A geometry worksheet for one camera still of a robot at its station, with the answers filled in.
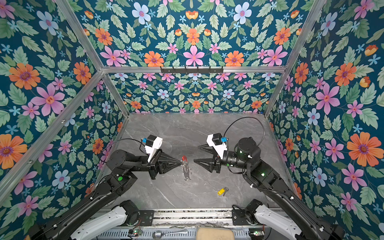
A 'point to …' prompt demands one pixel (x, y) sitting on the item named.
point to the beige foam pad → (214, 233)
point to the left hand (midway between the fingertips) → (177, 166)
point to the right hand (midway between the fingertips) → (198, 152)
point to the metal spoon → (158, 234)
